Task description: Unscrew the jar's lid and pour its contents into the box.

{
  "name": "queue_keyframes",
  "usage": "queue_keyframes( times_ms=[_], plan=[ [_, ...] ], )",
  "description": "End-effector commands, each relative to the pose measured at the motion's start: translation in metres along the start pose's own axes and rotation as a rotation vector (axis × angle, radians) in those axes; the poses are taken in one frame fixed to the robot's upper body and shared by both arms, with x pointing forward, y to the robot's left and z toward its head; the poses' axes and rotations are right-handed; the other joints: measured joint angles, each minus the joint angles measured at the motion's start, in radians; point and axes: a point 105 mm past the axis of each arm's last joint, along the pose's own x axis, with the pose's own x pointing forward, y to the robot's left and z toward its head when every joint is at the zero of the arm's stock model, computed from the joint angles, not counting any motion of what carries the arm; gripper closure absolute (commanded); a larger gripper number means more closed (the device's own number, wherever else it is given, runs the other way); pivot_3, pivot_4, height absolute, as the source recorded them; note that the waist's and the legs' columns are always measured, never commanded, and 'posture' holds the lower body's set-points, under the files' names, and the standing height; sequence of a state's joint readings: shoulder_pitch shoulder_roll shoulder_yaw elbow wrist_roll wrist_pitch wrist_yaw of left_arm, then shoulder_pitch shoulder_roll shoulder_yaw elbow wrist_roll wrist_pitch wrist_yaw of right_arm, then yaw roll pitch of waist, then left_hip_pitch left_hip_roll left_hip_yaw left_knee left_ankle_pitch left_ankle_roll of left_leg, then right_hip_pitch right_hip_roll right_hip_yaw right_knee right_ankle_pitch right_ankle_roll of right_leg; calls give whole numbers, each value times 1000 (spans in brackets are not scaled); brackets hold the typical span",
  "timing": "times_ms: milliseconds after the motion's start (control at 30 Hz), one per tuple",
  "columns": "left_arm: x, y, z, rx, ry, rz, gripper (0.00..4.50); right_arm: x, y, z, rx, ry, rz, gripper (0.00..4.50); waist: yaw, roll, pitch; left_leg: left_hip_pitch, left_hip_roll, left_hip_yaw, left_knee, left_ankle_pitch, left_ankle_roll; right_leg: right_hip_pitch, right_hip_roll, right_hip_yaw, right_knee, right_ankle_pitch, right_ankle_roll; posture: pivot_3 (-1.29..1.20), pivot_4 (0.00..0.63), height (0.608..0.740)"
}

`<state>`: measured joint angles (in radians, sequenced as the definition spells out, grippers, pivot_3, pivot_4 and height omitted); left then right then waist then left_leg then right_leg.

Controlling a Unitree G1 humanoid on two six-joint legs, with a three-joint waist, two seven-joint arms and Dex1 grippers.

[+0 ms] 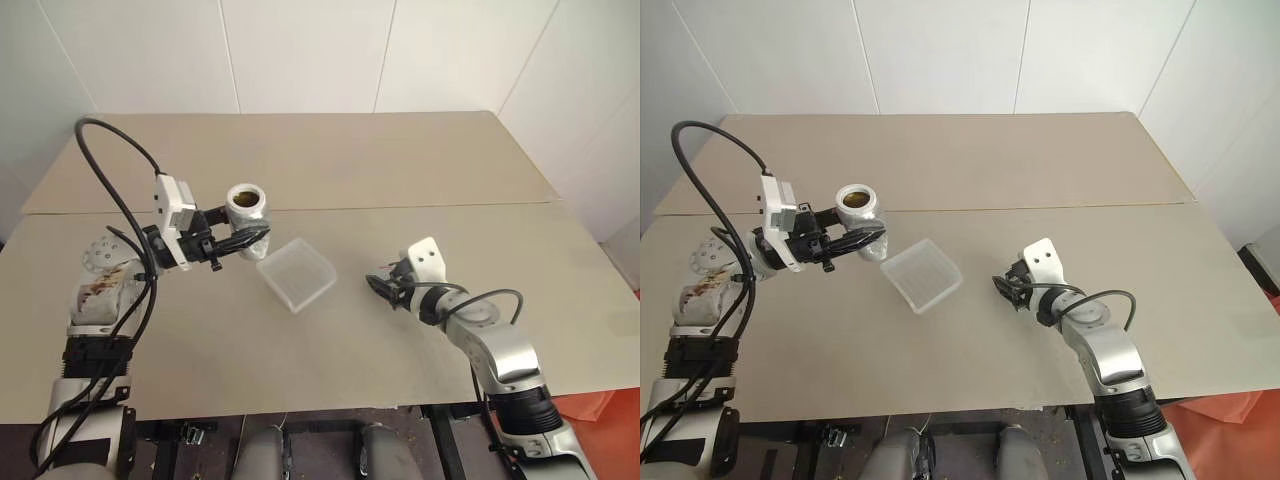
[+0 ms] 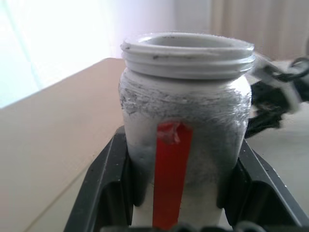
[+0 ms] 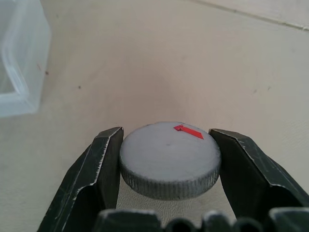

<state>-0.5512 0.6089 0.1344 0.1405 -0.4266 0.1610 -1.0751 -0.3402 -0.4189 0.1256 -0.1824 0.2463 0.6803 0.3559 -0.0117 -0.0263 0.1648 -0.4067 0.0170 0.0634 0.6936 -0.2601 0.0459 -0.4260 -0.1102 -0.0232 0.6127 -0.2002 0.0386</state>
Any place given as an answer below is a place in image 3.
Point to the grey ribbed jar lid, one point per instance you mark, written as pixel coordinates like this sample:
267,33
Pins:
169,160

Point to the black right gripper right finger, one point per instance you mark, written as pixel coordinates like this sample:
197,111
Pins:
253,169

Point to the clear plastic box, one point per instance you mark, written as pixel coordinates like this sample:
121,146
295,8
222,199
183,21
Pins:
18,58

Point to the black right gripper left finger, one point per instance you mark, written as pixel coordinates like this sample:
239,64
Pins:
82,174

